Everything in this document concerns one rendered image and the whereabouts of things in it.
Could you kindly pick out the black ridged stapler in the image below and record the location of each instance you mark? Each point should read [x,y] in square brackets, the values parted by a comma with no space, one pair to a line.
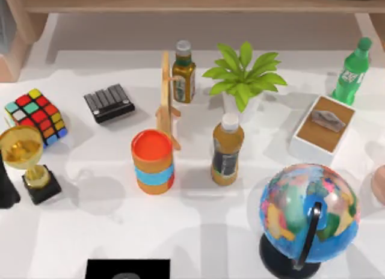
[109,103]

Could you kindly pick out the gold trophy on black base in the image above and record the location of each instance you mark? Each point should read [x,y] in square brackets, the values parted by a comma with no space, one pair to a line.
[22,146]

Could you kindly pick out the white box with brown top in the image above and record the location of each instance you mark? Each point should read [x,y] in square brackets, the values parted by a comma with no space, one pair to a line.
[323,125]

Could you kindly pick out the wooden stand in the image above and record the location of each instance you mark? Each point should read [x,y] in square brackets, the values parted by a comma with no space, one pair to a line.
[166,104]

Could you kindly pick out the green plant in white pot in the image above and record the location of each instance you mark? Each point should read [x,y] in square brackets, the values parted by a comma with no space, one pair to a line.
[244,77]

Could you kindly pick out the multicoloured puzzle cube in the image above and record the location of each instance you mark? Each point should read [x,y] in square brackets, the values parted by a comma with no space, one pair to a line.
[36,116]

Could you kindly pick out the green bottle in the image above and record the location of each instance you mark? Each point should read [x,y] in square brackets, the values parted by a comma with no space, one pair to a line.
[351,77]

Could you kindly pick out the amber bottle with white cap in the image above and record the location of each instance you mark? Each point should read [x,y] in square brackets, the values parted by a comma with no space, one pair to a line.
[226,152]

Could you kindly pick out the pink rounded object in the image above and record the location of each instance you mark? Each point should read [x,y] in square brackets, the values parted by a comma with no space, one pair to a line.
[379,184]

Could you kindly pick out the orange and blue can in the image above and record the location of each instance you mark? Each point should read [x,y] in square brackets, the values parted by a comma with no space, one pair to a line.
[152,161]

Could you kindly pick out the black flat panel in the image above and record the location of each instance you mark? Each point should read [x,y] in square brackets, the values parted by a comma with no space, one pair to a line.
[128,269]

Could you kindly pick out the wooden shelf unit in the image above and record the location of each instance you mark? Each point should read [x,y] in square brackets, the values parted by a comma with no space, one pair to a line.
[186,2]

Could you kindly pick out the olive bottle with grey cap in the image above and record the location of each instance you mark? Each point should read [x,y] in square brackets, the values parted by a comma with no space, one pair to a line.
[183,77]

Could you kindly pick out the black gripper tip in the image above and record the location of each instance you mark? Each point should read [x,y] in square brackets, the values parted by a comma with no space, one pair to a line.
[6,187]

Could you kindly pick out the globe on black stand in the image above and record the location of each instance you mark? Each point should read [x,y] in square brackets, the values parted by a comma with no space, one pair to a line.
[309,213]

